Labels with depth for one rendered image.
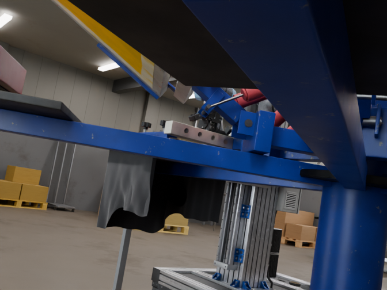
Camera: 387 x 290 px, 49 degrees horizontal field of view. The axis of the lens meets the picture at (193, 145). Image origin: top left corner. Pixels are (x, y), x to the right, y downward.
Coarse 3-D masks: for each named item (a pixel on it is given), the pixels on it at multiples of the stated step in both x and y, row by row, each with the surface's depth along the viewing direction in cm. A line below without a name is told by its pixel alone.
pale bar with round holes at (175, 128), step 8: (168, 128) 161; (176, 128) 161; (184, 128) 163; (192, 128) 166; (200, 128) 168; (176, 136) 166; (184, 136) 163; (192, 136) 166; (200, 136) 169; (208, 136) 170; (216, 136) 173; (224, 136) 175; (208, 144) 175; (216, 144) 173; (224, 144) 175; (232, 144) 178
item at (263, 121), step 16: (240, 112) 124; (256, 112) 125; (272, 112) 122; (384, 112) 98; (240, 128) 124; (256, 128) 121; (272, 128) 122; (368, 128) 99; (384, 128) 97; (256, 144) 121; (272, 144) 126; (288, 144) 127; (304, 144) 127; (368, 144) 98; (384, 144) 97; (304, 160) 148; (384, 160) 99
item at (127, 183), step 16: (112, 160) 222; (128, 160) 208; (144, 160) 195; (112, 176) 219; (128, 176) 206; (144, 176) 193; (112, 192) 216; (128, 192) 203; (144, 192) 192; (112, 208) 214; (128, 208) 199; (144, 208) 192
